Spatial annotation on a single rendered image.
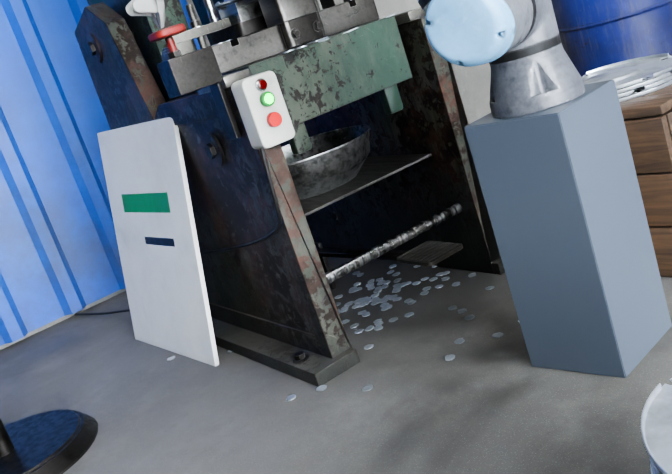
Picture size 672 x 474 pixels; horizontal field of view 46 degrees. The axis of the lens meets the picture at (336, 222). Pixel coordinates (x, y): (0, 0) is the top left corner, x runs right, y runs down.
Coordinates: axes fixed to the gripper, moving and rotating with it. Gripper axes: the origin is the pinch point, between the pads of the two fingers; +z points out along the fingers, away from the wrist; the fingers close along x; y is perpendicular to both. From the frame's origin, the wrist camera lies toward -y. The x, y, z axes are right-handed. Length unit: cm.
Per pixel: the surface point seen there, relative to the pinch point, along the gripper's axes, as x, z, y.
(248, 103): 11.8, 19.2, -5.3
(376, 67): 0.9, 22.7, -43.5
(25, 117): -135, 8, 1
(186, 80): 2.9, 11.8, 0.9
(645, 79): 42, 41, -77
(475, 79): -138, 58, -198
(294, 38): -4.9, 11.1, -29.3
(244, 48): -8.1, 9.7, -18.7
